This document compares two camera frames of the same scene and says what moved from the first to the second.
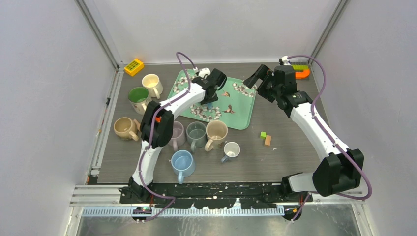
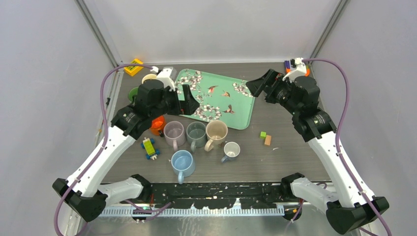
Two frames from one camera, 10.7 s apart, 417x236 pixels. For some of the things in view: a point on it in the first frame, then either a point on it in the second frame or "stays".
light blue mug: (183, 164) stays
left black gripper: (209, 101) -> (187, 106)
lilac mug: (178, 137) stays
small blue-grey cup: (231, 150) stays
